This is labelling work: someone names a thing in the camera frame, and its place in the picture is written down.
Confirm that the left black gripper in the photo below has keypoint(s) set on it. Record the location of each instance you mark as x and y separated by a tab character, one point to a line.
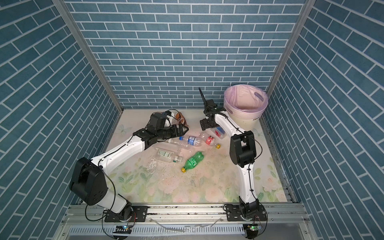
175	131

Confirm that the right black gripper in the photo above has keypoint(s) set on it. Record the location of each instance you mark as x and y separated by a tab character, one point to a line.
204	125

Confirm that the clear bottle blue cap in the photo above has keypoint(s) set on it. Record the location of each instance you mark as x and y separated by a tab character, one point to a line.
218	132
191	140

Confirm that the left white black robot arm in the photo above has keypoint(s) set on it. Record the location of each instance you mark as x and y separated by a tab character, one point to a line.
89	175

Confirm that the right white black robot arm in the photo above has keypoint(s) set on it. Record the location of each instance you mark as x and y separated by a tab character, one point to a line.
243	152

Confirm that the cream bin with pink bag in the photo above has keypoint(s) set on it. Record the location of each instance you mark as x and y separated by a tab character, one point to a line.
245	104

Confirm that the clear slim bottle white cap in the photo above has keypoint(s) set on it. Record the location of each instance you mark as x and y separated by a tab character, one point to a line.
180	143

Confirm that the brown Nescafe bottle left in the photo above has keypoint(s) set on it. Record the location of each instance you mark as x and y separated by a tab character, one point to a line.
181	119

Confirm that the clear square bottle white cap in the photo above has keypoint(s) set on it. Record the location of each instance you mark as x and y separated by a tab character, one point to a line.
168	147

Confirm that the clear bottle red label yellow cap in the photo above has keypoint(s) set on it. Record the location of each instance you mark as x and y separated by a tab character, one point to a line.
209	140

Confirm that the green plastic bottle yellow cap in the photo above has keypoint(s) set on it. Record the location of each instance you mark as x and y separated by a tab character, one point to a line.
192	162

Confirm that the clear bottle green label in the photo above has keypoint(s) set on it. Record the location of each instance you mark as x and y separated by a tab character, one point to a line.
168	157

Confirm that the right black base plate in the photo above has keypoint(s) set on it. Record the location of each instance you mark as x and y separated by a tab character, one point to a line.
235	214

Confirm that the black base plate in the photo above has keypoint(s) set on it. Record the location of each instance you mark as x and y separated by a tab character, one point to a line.
131	214
235	214

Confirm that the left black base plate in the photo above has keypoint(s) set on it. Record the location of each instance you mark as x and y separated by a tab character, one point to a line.
131	214

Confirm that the aluminium mounting rail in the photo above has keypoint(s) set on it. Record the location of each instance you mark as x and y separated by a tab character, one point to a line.
286	221

